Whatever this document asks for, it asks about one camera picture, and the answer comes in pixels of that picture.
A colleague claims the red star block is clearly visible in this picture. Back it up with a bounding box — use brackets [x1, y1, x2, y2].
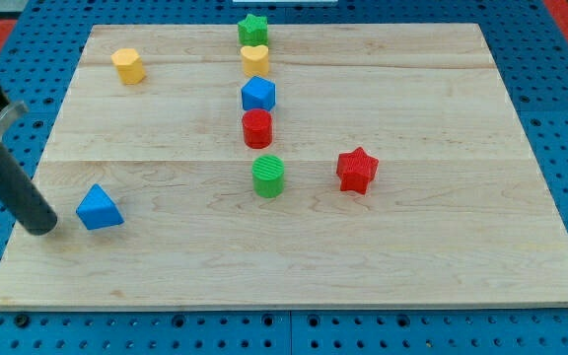
[336, 147, 380, 195]

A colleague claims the yellow hexagon block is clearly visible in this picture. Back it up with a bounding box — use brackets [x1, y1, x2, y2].
[110, 48, 146, 85]

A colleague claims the blue cube block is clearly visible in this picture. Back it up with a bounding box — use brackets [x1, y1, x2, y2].
[241, 76, 276, 110]

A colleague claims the green cylinder block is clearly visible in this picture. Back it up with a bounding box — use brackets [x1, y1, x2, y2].
[251, 155, 285, 198]

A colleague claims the blue triangle block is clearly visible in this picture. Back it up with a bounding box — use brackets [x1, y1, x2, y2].
[76, 184, 124, 230]

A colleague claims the yellow heart block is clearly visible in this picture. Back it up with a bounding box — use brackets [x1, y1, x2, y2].
[240, 44, 270, 77]

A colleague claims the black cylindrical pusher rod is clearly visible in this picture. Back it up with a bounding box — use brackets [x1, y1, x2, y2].
[0, 144, 57, 236]

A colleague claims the wooden board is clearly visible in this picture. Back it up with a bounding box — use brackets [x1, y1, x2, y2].
[0, 23, 568, 312]

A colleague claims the green star block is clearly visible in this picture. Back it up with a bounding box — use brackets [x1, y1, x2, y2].
[238, 14, 268, 46]

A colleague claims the red cylinder block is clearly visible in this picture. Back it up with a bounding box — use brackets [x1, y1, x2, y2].
[242, 108, 272, 149]

